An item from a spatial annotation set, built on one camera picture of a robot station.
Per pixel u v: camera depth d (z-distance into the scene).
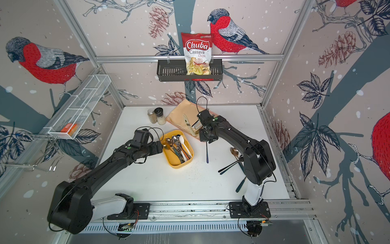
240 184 0.81
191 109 1.19
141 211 0.73
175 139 0.98
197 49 0.82
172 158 0.92
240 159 0.90
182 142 0.98
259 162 0.47
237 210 0.73
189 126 1.08
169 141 0.98
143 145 0.67
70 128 0.64
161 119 1.06
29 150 0.56
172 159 0.90
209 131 0.64
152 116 1.04
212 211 0.75
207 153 0.85
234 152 0.93
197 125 1.07
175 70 1.01
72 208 0.40
